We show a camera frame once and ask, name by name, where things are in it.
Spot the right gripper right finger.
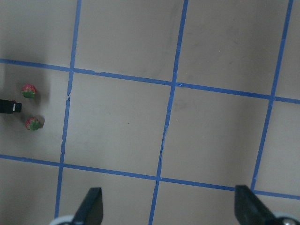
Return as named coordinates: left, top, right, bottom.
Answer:
left=234, top=185, right=300, bottom=225

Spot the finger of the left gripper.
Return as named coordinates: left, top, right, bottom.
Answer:
left=0, top=99, right=22, bottom=114

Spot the red strawberry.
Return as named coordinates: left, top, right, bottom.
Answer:
left=25, top=117, right=41, bottom=131
left=21, top=84, right=37, bottom=98

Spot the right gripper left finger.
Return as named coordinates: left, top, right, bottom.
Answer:
left=50, top=187, right=104, bottom=225

